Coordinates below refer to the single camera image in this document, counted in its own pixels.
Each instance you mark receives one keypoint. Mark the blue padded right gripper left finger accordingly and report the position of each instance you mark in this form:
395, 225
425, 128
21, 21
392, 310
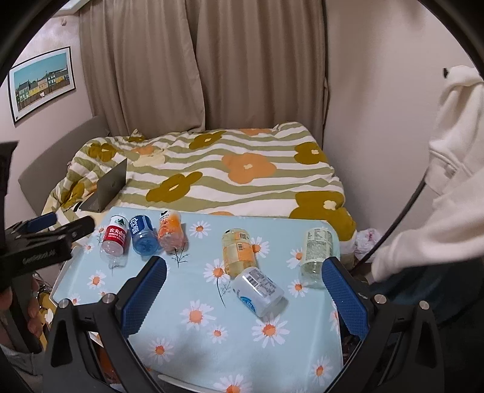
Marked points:
137, 295

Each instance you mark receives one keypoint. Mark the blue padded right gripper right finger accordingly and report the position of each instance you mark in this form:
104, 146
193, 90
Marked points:
350, 297

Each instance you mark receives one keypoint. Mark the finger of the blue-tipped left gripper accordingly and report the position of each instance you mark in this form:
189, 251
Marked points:
40, 223

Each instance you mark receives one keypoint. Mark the orange label cut bottle cup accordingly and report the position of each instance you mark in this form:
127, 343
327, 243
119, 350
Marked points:
171, 236

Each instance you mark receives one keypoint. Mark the red label cut bottle cup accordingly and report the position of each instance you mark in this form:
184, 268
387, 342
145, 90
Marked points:
113, 245

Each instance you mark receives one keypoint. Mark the blue cut bottle cup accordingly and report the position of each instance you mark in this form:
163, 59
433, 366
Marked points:
143, 236

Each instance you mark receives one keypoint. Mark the pale green label bottle cup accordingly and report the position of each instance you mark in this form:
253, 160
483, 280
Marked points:
318, 246

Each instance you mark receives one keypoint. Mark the white blue label bottle cup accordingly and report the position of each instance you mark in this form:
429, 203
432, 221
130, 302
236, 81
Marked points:
257, 291

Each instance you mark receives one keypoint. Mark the yellow orange label bottle cup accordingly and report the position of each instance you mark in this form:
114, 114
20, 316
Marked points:
237, 252

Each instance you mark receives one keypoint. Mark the person's left hand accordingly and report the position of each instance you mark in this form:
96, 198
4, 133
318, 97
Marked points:
15, 319

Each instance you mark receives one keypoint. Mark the crumpled white plastic bag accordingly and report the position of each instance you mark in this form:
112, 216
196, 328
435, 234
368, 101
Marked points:
365, 241

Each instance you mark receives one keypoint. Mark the daisy print light blue tablecloth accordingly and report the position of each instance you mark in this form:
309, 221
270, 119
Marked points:
199, 335

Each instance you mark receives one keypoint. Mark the grey open laptop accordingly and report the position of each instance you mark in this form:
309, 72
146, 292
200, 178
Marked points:
108, 186

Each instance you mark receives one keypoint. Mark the framed houses picture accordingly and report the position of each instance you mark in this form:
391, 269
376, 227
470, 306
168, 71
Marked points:
39, 80

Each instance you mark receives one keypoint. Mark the striped floral bed duvet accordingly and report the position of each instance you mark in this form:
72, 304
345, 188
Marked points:
271, 172

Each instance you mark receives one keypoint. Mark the beige curtains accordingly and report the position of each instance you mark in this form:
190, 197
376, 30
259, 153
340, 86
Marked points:
163, 66

